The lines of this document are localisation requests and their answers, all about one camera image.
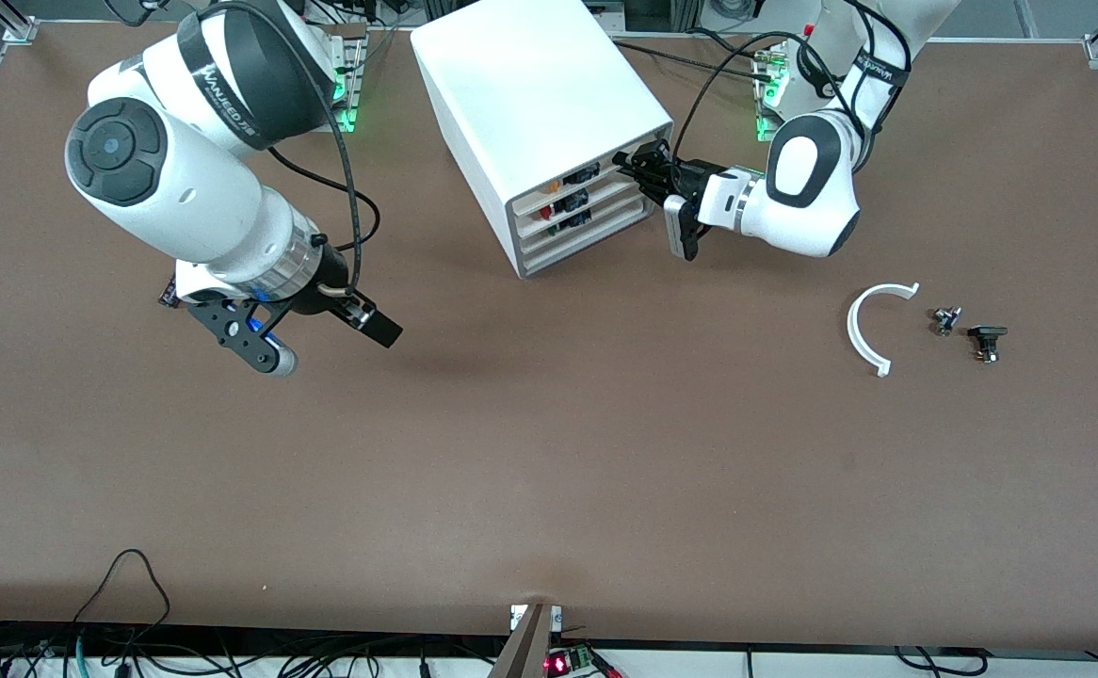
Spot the white curved plastic arc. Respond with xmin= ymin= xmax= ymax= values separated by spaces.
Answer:
xmin=847 ymin=282 xmax=921 ymax=379

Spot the circuit board with red light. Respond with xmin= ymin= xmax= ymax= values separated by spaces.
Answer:
xmin=544 ymin=645 xmax=597 ymax=677

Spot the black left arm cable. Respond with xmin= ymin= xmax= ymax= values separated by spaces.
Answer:
xmin=673 ymin=0 xmax=912 ymax=166

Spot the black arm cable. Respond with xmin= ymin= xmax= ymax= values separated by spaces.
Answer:
xmin=102 ymin=0 xmax=382 ymax=312
xmin=673 ymin=0 xmax=912 ymax=166

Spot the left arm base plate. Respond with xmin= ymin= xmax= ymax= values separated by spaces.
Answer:
xmin=754 ymin=42 xmax=790 ymax=142

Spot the black table cable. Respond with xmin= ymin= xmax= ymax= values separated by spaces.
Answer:
xmin=613 ymin=40 xmax=781 ymax=84
xmin=686 ymin=26 xmax=790 ymax=59

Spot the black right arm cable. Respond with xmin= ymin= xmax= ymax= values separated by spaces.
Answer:
xmin=102 ymin=0 xmax=382 ymax=312

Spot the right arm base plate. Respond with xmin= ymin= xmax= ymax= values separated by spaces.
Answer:
xmin=328 ymin=24 xmax=366 ymax=133

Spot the small black switch part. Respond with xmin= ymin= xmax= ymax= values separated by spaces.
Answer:
xmin=968 ymin=325 xmax=1009 ymax=364

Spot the looped black cable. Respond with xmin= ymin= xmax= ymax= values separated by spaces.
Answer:
xmin=69 ymin=549 xmax=173 ymax=651

